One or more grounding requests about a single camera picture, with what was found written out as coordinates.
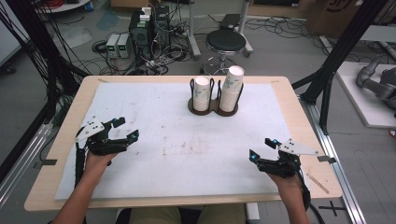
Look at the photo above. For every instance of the thin wooden stick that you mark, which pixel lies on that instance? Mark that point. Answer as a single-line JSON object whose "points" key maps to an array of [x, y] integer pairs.
{"points": [[317, 183]]}

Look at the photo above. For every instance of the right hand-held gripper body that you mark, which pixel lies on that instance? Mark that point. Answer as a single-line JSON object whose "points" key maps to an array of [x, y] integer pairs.
{"points": [[285, 166]]}

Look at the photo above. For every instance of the grey bench power supply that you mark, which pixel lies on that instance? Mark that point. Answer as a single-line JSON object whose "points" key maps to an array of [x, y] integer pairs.
{"points": [[112, 46], [123, 46]]}

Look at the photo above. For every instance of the person's left hand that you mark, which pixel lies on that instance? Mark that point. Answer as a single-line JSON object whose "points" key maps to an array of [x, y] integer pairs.
{"points": [[96, 163]]}

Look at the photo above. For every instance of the white round table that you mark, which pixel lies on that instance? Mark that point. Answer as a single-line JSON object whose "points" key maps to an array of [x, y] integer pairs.
{"points": [[62, 5]]}

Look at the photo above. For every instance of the white stand leg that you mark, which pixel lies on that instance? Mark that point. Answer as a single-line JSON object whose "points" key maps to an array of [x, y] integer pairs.
{"points": [[246, 31], [193, 34]]}

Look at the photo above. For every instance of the white table mat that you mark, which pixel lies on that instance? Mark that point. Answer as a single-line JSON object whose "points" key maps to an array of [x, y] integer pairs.
{"points": [[171, 140]]}

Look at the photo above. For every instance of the aluminium floor rail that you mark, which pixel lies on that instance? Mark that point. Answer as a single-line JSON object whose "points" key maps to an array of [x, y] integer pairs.
{"points": [[334, 168], [21, 158]]}

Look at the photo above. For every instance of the black round stool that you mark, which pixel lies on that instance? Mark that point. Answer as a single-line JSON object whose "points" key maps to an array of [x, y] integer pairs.
{"points": [[225, 41]]}

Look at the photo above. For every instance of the brown cardboard box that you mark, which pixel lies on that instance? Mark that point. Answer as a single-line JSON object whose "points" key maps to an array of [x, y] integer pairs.
{"points": [[336, 17]]}

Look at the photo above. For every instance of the white cup stack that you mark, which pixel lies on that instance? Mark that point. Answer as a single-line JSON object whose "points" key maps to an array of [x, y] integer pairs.
{"points": [[201, 91]]}

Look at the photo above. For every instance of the white floor platform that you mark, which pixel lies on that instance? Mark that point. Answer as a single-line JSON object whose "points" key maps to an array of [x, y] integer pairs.
{"points": [[361, 102]]}

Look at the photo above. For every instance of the person's tan trousers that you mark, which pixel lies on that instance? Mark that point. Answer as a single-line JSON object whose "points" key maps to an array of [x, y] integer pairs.
{"points": [[214, 215]]}

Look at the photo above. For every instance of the wooden table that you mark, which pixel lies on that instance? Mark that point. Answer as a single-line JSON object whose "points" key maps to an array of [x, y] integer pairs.
{"points": [[297, 124]]}

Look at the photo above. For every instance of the black computer tower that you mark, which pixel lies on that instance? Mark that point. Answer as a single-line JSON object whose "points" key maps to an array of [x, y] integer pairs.
{"points": [[162, 26], [140, 35]]}

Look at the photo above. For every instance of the black metal frame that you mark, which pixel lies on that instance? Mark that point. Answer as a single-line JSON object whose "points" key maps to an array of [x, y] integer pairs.
{"points": [[29, 40], [341, 53]]}

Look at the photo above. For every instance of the person's right hand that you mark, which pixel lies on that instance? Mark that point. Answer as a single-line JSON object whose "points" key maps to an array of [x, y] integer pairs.
{"points": [[288, 185]]}

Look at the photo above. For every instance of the white paper cup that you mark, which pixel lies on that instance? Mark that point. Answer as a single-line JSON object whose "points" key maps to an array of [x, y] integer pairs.
{"points": [[234, 77], [229, 101]]}

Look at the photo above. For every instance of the white table leg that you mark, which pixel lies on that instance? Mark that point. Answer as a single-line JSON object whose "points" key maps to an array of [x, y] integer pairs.
{"points": [[252, 214]]}

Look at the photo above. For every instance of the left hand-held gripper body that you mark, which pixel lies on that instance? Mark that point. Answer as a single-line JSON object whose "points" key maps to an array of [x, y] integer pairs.
{"points": [[95, 144]]}

